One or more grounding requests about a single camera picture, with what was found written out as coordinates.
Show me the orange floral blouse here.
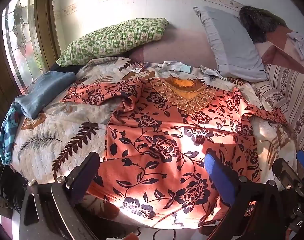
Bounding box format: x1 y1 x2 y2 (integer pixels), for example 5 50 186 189
64 77 287 229

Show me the white leaf-print blanket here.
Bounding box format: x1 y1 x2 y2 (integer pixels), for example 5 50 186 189
10 56 299 227

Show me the striped beige pillow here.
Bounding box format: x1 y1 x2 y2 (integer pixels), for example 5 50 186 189
252 64 304 150

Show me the teal patterned cloth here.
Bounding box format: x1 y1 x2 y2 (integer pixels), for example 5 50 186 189
0 102 22 165

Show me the folded blue towel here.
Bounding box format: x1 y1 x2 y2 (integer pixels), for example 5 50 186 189
14 71 76 119

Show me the pink brown patchwork quilt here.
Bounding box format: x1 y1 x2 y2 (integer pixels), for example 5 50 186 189
255 25 304 74

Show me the grey-blue pillow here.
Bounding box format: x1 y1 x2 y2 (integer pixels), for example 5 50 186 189
194 6 268 83

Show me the grey crumpled cloth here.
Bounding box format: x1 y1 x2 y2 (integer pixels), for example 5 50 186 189
200 65 227 80

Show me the small pen and wrapper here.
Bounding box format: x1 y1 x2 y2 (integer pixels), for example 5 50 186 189
128 62 150 73

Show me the dark fuzzy cushion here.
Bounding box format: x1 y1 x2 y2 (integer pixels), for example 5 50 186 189
239 6 287 43

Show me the green checkered pillow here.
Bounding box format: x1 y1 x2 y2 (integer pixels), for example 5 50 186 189
56 17 169 67

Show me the white glove with teal cuff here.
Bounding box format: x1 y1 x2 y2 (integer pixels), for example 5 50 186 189
158 61 191 74

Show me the stained glass window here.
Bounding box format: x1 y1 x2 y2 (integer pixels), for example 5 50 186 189
2 0 46 94

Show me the black cable loop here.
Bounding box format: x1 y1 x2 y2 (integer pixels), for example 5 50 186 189
135 227 177 240

